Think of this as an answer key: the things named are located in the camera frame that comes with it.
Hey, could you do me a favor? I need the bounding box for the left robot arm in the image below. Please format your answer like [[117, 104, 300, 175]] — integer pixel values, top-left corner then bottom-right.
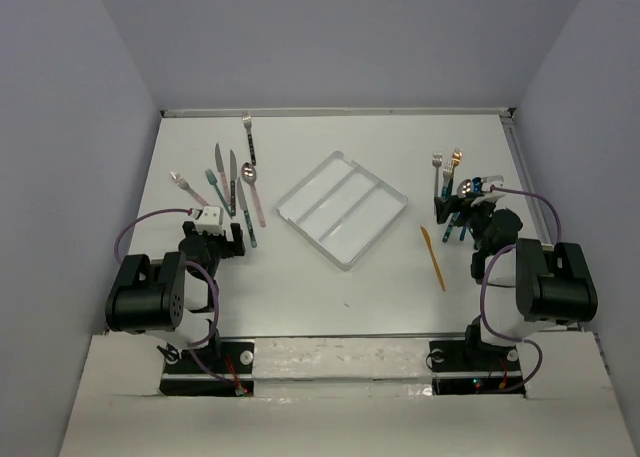
[[105, 221, 246, 372]]

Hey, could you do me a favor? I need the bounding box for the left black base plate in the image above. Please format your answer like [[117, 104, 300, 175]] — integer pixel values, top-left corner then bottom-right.
[[157, 339, 256, 397]]

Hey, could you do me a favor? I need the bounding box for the pink handled knife right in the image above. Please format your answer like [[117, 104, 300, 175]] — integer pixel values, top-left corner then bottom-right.
[[229, 150, 237, 216]]

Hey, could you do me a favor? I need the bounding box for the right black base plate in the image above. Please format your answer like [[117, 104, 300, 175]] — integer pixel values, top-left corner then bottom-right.
[[425, 339, 525, 396]]

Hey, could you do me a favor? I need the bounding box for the black handled silver fork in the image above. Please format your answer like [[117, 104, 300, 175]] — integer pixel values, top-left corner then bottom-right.
[[242, 111, 257, 166]]

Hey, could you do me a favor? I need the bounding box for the pink handled knife left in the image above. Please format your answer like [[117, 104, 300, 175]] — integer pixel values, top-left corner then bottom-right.
[[214, 143, 231, 206]]

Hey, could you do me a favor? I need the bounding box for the all silver fork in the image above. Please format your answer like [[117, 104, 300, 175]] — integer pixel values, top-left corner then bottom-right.
[[432, 152, 443, 197]]

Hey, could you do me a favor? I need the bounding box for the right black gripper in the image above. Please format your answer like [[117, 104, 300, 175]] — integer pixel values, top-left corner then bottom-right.
[[433, 190, 494, 252]]

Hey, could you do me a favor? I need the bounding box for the pink handled silver fork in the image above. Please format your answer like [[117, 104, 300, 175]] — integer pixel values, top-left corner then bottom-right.
[[170, 171, 209, 207]]

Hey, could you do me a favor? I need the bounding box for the orange plastic knife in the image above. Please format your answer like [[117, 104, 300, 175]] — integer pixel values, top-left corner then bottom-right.
[[420, 226, 446, 292]]

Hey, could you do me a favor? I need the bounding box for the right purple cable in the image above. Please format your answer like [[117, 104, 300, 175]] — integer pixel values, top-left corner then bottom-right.
[[480, 185, 561, 393]]

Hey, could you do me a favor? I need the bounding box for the teal handled silver spoon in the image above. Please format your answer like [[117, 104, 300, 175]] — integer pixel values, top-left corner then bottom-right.
[[442, 179, 475, 243]]

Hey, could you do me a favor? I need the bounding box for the pink handled knife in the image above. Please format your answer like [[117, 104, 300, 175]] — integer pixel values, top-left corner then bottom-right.
[[214, 143, 231, 206], [229, 150, 237, 216]]

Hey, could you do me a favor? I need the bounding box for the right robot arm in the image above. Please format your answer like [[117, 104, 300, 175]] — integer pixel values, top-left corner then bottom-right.
[[434, 189, 598, 369]]

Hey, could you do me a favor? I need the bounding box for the white divided cutlery tray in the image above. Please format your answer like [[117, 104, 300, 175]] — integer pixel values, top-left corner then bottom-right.
[[275, 151, 408, 271]]

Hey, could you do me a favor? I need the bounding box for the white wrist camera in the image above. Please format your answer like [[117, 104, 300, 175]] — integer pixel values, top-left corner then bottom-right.
[[195, 206, 224, 229], [473, 175, 504, 194]]

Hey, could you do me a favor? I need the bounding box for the blue metal spoon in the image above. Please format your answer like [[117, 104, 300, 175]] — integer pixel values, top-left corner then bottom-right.
[[459, 177, 482, 242]]

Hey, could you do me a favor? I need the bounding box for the teal handled silver fork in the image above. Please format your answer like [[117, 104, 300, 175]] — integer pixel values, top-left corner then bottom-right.
[[440, 160, 454, 200]]

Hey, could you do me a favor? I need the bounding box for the teal handled knife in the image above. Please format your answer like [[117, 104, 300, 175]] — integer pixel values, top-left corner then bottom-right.
[[236, 178, 258, 248]]

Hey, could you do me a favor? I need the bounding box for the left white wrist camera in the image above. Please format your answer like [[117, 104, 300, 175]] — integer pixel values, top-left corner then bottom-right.
[[195, 206, 224, 229]]

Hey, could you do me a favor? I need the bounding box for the teal plastic fork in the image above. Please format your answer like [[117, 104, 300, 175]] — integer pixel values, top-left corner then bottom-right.
[[205, 169, 233, 217]]

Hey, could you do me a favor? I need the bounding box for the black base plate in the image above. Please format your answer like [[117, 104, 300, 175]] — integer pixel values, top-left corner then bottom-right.
[[157, 339, 256, 397], [425, 339, 525, 396]]

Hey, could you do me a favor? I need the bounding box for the gold fork black handle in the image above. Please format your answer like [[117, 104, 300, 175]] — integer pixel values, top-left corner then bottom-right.
[[446, 148, 463, 196]]

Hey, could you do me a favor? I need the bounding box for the pink handled silver spoon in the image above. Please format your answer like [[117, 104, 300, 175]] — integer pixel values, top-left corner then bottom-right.
[[241, 162, 266, 227]]

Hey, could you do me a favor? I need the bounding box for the purple cable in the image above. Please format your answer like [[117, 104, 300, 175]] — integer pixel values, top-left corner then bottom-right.
[[480, 185, 561, 393], [115, 206, 241, 393]]

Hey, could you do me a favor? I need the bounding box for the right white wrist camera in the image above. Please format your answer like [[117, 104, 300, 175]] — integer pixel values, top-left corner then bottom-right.
[[473, 175, 504, 194]]

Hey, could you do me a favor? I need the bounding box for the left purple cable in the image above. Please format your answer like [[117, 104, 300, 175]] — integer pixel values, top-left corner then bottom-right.
[[115, 206, 241, 393]]

